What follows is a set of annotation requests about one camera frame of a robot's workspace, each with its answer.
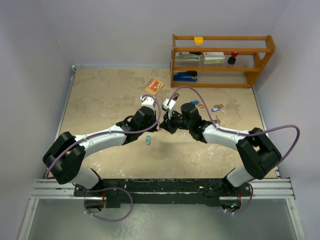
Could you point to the wooden shelf rack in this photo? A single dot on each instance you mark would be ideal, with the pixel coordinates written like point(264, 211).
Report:
point(254, 52)

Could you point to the red black stamp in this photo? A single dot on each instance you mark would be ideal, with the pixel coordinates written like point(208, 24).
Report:
point(232, 59)

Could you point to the yellow lid container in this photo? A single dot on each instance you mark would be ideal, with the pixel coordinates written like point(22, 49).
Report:
point(198, 41)

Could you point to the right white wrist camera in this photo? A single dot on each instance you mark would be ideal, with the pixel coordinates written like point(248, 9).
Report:
point(169, 106)

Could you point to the orange small notebook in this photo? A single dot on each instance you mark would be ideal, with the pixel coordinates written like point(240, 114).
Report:
point(153, 86)

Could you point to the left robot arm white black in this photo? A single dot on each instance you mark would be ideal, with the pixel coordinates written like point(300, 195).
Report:
point(64, 159)

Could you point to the grey stapler on shelf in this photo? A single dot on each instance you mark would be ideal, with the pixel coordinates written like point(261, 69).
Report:
point(187, 56)

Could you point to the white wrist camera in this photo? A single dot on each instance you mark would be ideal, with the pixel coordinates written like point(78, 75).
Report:
point(169, 106)
point(147, 101)

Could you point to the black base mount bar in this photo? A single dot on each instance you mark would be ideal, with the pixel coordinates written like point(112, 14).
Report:
point(211, 192)

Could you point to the aluminium rail frame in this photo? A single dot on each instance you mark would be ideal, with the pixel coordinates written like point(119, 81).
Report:
point(268, 188)

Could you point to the blue tag key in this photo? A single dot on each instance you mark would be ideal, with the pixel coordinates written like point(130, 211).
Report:
point(195, 102)
point(216, 109)

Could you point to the orange carabiner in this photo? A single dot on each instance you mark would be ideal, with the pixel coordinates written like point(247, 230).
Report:
point(200, 106)
point(219, 106)

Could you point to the blue black stapler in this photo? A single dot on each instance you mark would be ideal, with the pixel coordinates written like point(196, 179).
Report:
point(185, 76)

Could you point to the teal carabiner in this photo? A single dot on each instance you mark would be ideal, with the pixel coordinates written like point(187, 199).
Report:
point(148, 140)

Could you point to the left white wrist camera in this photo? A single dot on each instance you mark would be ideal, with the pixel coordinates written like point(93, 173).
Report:
point(147, 101)

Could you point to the red tag key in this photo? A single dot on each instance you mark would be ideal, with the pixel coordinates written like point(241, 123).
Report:
point(217, 120)

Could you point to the white red box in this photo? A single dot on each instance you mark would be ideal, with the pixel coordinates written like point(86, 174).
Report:
point(213, 57)

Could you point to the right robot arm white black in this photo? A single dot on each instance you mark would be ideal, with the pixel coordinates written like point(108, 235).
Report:
point(257, 153)

